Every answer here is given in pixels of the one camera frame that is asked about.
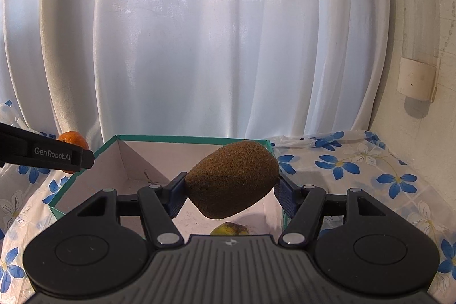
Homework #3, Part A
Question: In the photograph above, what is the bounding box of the teal cardboard box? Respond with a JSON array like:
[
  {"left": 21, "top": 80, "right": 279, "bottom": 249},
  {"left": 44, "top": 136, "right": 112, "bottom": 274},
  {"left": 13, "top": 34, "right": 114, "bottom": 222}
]
[{"left": 48, "top": 134, "right": 297, "bottom": 245}]

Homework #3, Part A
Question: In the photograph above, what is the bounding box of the clear plastic tube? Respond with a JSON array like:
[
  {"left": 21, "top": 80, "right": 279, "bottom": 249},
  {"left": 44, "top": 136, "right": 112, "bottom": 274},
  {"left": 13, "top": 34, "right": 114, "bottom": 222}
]
[{"left": 394, "top": 0, "right": 444, "bottom": 119}]

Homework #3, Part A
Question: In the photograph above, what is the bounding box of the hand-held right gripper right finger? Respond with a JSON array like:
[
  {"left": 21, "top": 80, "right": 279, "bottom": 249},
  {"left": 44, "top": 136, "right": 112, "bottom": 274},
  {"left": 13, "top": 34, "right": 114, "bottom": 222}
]
[{"left": 274, "top": 174, "right": 390, "bottom": 248}]

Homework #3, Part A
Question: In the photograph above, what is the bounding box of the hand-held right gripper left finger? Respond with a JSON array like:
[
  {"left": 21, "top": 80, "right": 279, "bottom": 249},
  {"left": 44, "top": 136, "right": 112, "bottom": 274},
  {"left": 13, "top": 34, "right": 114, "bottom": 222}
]
[{"left": 76, "top": 172, "right": 189, "bottom": 248}]

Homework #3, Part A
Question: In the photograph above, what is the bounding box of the white curtain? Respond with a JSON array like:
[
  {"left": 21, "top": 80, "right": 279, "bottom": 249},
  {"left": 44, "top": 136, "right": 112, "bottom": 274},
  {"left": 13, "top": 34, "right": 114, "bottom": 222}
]
[{"left": 0, "top": 0, "right": 397, "bottom": 162}]

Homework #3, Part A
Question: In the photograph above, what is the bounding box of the orange tangerine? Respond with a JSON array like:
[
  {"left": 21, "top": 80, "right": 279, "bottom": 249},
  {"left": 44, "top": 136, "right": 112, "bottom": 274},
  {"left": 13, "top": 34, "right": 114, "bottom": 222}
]
[{"left": 57, "top": 131, "right": 89, "bottom": 173}]

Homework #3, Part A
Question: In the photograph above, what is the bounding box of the brown fuzzy kiwi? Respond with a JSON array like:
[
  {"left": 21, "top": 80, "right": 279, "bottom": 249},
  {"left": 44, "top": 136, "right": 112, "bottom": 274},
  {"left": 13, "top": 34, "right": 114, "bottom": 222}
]
[{"left": 185, "top": 142, "right": 280, "bottom": 220}]

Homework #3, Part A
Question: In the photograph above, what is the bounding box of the yellow-green guava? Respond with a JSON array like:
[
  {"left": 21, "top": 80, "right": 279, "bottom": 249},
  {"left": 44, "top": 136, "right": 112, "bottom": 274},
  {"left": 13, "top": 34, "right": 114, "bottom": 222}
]
[{"left": 209, "top": 222, "right": 250, "bottom": 236}]

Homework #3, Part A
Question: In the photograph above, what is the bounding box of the blue floral plastic tablecloth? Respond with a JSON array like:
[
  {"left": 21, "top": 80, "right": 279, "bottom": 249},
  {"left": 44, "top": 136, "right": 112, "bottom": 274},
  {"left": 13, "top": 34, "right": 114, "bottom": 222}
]
[{"left": 0, "top": 99, "right": 456, "bottom": 304}]

